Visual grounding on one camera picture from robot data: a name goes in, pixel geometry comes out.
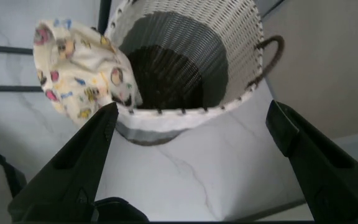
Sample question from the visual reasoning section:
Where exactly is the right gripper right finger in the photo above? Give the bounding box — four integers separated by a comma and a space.
265, 100, 358, 222

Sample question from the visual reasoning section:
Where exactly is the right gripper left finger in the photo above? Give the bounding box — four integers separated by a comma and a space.
7, 101, 119, 222

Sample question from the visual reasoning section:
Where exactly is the cream printed garment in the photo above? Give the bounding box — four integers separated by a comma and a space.
32, 19, 143, 127

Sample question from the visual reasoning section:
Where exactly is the black clothes rack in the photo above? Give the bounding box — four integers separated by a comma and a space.
0, 0, 113, 93

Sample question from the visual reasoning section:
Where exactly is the white laundry basket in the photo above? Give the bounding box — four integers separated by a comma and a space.
104, 0, 285, 146

